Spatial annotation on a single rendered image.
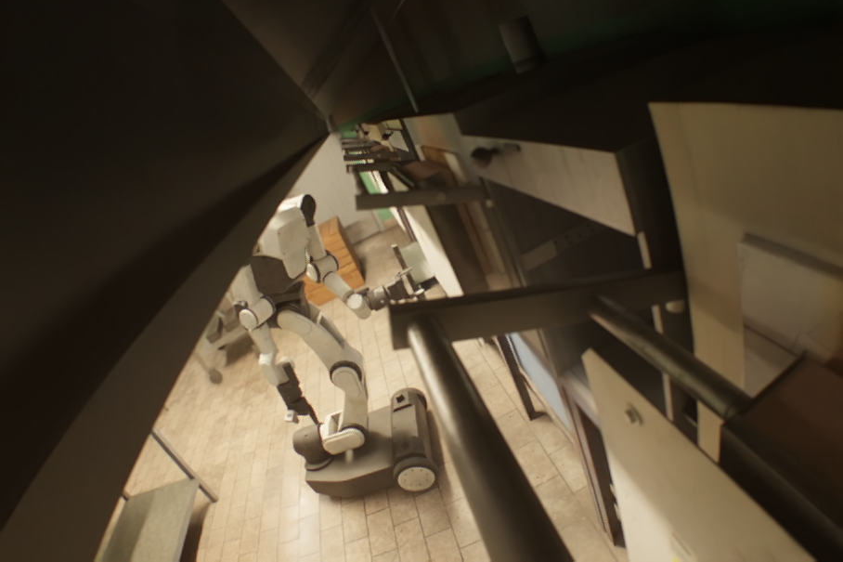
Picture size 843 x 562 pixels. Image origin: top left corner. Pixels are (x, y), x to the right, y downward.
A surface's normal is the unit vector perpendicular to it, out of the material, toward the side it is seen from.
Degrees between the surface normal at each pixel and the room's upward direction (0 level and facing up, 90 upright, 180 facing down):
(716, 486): 90
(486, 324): 90
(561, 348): 90
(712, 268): 90
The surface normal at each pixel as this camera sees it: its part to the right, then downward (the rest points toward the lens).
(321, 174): 0.19, 0.26
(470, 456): -0.59, -0.74
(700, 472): -0.90, 0.44
